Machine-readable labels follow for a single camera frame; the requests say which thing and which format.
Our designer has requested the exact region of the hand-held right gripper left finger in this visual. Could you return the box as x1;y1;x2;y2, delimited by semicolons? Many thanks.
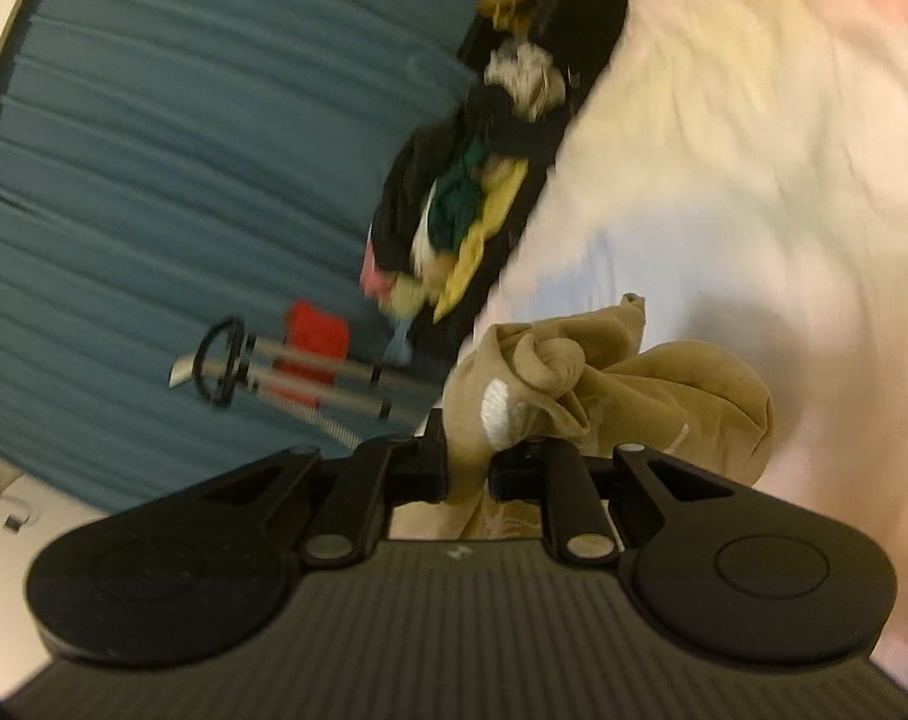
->
194;409;451;567

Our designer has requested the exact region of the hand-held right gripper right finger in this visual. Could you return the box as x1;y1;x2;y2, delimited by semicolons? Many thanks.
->
490;439;734;565

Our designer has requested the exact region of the tan garment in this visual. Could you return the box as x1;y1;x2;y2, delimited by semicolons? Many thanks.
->
389;292;776;542

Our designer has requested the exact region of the pile of mixed clothes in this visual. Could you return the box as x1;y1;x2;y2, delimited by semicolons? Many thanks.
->
359;41;567;323

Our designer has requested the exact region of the grey metal folding stand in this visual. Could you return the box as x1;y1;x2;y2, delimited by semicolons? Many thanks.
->
169;315;447;451

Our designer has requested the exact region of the red stool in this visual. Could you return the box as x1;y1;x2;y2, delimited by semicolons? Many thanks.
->
269;301;351;407

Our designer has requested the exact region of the white bed cover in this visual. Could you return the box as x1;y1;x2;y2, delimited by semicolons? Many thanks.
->
454;0;908;683

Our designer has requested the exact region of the black laundry bag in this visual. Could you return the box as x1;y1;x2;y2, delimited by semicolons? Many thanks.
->
367;0;650;346

